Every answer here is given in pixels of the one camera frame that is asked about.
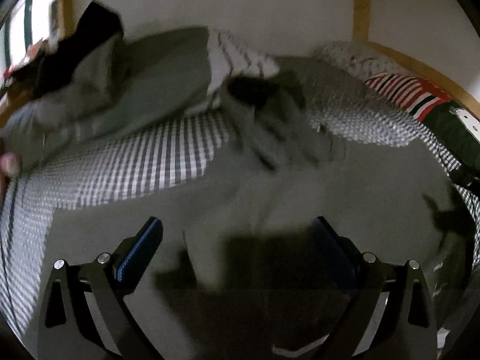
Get grey PCMY zip hoodie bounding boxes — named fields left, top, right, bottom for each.
left=33, top=75, right=475, bottom=359

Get black white checkered bedsheet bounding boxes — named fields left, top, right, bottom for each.
left=0, top=78, right=480, bottom=338

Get dark green printed cloth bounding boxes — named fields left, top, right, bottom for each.
left=422, top=100, right=479, bottom=197

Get red white striped cloth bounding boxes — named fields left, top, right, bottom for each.
left=365, top=73, right=452, bottom=121

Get grey folded blanket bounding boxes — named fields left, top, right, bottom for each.
left=4, top=27, right=212, bottom=169

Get black garment on bed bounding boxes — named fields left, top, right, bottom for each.
left=11, top=0, right=124, bottom=99

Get dotted white pillow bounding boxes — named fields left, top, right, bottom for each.
left=312, top=41, right=409, bottom=81

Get striped white pillow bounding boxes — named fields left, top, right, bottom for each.
left=205, top=29, right=280, bottom=110

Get wooden bunk bed frame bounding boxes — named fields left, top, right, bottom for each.
left=0, top=0, right=480, bottom=113

